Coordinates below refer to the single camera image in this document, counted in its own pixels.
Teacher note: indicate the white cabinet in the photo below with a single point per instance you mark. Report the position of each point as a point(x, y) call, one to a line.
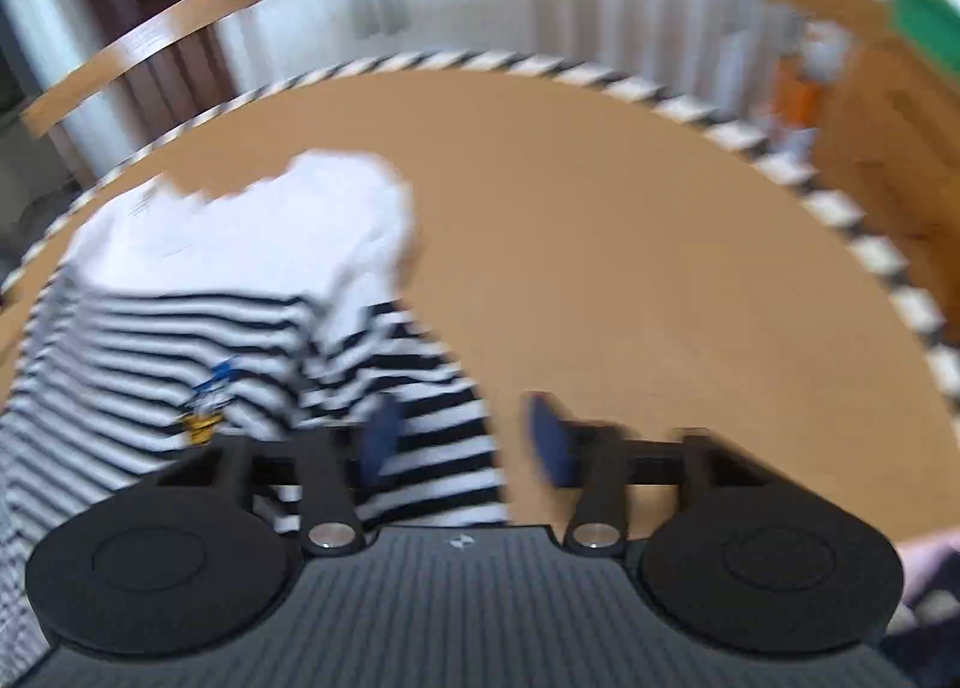
point(315, 5)

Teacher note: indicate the wooden chair backrest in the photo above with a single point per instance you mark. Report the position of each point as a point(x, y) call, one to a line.
point(150, 42)

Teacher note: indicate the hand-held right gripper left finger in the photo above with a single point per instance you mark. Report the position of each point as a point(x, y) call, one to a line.
point(381, 436)

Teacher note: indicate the orange item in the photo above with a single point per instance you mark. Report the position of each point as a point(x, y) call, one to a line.
point(795, 95)

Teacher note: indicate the black white striped sweater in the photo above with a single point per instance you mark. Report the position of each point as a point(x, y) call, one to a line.
point(187, 328)

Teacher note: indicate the person's right forearm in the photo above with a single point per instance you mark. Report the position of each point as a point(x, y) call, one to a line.
point(934, 568)

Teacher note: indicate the wooden shelf unit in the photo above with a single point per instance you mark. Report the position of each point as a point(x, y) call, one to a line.
point(885, 133)

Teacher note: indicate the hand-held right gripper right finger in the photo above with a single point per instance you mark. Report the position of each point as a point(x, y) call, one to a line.
point(551, 444)

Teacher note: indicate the white radiator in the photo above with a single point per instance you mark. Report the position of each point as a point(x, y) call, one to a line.
point(660, 20)

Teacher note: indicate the green box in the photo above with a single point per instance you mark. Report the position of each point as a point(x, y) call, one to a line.
point(926, 20)

